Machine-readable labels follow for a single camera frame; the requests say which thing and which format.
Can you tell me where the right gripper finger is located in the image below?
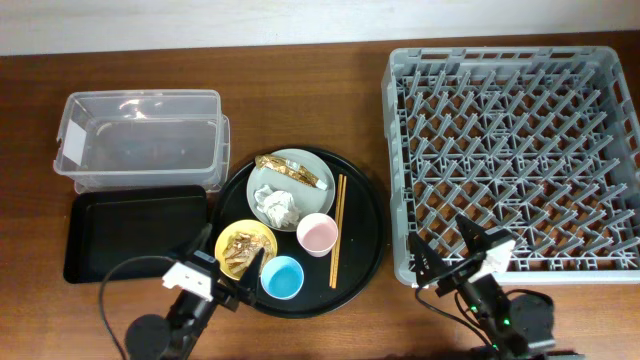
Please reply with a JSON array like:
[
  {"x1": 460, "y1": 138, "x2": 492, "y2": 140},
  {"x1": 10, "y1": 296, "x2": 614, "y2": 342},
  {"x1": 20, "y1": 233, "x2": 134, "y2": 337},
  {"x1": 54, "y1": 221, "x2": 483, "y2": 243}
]
[
  {"x1": 408, "y1": 232, "x2": 446, "y2": 287},
  {"x1": 455, "y1": 215, "x2": 510, "y2": 255}
]

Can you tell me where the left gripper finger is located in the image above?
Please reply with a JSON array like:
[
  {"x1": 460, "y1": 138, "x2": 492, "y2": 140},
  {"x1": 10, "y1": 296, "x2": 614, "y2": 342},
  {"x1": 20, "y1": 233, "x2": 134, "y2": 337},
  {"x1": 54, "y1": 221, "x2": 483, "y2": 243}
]
[
  {"x1": 180, "y1": 223, "x2": 212, "y2": 259},
  {"x1": 238, "y1": 248, "x2": 265, "y2": 295}
]

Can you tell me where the blue plastic cup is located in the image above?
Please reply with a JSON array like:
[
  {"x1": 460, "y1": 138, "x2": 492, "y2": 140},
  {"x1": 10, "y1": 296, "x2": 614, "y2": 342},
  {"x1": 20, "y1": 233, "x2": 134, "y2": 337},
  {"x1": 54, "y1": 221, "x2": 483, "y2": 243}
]
[{"x1": 260, "y1": 256, "x2": 305, "y2": 300}]

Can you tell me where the pink plastic cup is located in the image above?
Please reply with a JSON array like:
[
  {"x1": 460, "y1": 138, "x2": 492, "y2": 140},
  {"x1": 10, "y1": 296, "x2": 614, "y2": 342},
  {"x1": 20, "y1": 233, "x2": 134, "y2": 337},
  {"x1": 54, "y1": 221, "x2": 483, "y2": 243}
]
[{"x1": 296, "y1": 213, "x2": 339, "y2": 257}]

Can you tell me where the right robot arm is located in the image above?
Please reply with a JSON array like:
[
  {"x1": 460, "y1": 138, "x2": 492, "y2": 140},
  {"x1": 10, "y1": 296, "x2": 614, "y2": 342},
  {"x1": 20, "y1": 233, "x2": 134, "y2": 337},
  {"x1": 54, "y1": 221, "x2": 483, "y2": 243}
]
[{"x1": 408, "y1": 215, "x2": 556, "y2": 359}]

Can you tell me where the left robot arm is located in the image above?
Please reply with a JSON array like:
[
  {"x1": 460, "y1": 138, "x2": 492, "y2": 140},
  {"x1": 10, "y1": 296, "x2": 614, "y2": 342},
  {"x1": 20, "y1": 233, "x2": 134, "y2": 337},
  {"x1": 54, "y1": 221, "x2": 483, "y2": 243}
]
[{"x1": 125, "y1": 224, "x2": 273, "y2": 359}]

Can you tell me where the grey plastic dishwasher rack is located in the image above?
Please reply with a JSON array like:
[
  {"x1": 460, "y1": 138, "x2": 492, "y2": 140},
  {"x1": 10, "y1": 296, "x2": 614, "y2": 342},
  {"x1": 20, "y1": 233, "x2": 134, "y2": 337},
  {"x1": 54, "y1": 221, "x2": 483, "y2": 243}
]
[{"x1": 381, "y1": 46, "x2": 639, "y2": 286}]

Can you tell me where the yellow bowl with food scraps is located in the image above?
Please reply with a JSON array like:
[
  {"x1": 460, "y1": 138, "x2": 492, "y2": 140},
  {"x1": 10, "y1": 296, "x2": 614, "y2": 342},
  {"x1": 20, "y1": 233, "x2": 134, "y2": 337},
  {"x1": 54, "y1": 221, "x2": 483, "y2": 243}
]
[{"x1": 215, "y1": 220, "x2": 278, "y2": 280}]

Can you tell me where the crumpled white tissue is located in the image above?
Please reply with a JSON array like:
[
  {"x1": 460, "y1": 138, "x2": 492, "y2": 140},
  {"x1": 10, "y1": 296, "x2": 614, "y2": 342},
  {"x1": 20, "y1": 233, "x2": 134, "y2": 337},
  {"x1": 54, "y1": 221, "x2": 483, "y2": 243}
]
[{"x1": 254, "y1": 185, "x2": 301, "y2": 229}]

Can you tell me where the right wooden chopstick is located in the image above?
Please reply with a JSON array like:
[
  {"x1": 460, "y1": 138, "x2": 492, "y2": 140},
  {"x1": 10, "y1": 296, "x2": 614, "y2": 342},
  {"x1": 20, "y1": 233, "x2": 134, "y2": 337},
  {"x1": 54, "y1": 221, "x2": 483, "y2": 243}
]
[{"x1": 331, "y1": 174, "x2": 348, "y2": 290}]

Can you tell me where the wooden chopstick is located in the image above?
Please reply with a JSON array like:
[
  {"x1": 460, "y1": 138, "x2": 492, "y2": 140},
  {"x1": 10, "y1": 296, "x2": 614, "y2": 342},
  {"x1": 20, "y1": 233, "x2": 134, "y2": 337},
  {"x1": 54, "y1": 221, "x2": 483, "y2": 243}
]
[
  {"x1": 331, "y1": 174, "x2": 348, "y2": 290},
  {"x1": 328, "y1": 173, "x2": 345, "y2": 289}
]

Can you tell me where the black rectangular tray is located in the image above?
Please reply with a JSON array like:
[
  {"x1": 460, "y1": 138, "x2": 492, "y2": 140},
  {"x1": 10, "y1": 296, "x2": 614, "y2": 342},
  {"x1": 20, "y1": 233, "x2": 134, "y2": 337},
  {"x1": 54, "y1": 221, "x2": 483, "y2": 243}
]
[{"x1": 63, "y1": 185, "x2": 208, "y2": 284}]

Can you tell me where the grey round plate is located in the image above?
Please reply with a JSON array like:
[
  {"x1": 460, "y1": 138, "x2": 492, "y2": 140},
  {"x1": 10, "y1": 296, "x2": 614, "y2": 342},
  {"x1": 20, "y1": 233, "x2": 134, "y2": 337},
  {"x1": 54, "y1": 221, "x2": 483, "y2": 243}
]
[{"x1": 246, "y1": 148, "x2": 336, "y2": 232}]

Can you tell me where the gold foil snack wrapper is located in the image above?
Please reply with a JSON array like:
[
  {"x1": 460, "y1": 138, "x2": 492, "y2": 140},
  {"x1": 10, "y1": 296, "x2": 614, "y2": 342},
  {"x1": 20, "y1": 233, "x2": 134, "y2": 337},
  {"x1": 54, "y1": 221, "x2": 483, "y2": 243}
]
[{"x1": 255, "y1": 154, "x2": 328, "y2": 190}]

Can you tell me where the left wooden chopstick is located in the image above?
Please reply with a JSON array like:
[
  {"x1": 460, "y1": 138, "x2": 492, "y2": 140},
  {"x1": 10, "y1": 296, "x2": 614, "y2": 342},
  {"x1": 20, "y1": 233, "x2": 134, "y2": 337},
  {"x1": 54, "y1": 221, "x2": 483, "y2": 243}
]
[{"x1": 328, "y1": 173, "x2": 345, "y2": 289}]

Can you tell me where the clear plastic storage bin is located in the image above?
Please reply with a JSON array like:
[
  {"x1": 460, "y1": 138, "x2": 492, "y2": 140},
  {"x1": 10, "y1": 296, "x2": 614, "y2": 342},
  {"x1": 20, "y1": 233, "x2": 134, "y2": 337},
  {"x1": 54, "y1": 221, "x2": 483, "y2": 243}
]
[{"x1": 53, "y1": 89, "x2": 231, "y2": 193}]

